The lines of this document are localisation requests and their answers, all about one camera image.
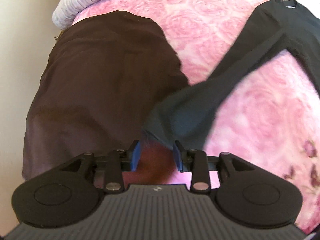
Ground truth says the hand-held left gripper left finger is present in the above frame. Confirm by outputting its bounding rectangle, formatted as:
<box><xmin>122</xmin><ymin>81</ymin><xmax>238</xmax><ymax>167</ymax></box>
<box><xmin>59</xmin><ymin>140</ymin><xmax>142</xmax><ymax>194</ymax></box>

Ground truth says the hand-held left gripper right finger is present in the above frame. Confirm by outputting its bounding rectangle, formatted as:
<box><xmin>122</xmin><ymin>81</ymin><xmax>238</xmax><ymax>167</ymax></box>
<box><xmin>173</xmin><ymin>140</ymin><xmax>253</xmax><ymax>193</ymax></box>

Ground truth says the dark teal long-sleeved shirt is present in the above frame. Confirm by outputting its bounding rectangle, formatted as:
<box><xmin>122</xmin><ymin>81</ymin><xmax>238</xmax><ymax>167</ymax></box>
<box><xmin>141</xmin><ymin>0</ymin><xmax>320</xmax><ymax>153</ymax></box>

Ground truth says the maroon knitted sweater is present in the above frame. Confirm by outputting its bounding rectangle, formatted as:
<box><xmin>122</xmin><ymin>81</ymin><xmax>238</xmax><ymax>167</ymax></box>
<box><xmin>136</xmin><ymin>140</ymin><xmax>177</xmax><ymax>184</ymax></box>

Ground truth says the brown-grey garment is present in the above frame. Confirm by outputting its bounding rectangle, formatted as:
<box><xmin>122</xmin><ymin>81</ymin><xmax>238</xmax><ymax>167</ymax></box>
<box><xmin>22</xmin><ymin>10</ymin><xmax>191</xmax><ymax>182</ymax></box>

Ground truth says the pink rose-patterned blanket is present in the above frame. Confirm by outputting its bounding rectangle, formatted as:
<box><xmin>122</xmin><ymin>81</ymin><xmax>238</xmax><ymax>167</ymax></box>
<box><xmin>72</xmin><ymin>0</ymin><xmax>320</xmax><ymax>236</ymax></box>

